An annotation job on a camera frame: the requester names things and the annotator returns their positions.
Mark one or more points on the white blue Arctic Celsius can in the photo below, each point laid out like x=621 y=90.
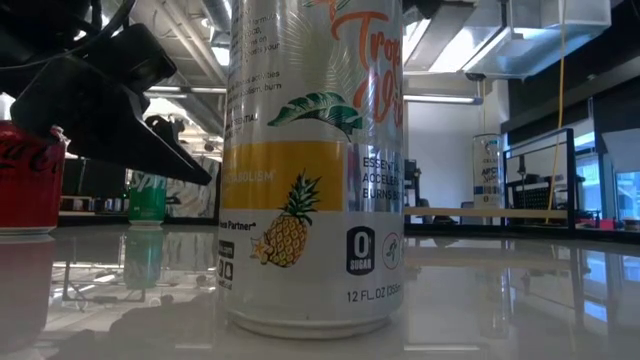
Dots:
x=487 y=170

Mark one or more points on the red cola can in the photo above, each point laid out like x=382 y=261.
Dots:
x=30 y=195

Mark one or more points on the black frame wooden shelf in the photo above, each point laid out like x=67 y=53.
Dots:
x=530 y=213

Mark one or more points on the long ceiling tube light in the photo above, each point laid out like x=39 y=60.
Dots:
x=440 y=98

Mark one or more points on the small red box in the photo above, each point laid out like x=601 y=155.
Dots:
x=607 y=224

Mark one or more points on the white green patterned cloth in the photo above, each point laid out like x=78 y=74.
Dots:
x=195 y=200

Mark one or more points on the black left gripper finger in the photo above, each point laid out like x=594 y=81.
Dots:
x=167 y=130
x=100 y=125

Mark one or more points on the silver ribbed ceiling duct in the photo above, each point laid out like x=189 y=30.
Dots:
x=205 y=115

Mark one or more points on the glowing blue window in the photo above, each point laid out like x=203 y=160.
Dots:
x=629 y=195

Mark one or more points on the white ceiling hood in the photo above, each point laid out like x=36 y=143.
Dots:
x=525 y=55

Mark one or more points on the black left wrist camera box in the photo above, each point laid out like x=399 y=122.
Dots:
x=135 y=60

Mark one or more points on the smooth silver ceiling pipe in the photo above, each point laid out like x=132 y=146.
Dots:
x=217 y=12

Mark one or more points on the green Sprite can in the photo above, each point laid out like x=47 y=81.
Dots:
x=147 y=202

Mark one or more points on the white pineapple Celsius can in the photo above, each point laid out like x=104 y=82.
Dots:
x=310 y=175

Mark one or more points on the black cabinet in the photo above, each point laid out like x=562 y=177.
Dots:
x=411 y=185

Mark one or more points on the black screen panel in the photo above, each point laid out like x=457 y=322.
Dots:
x=95 y=180

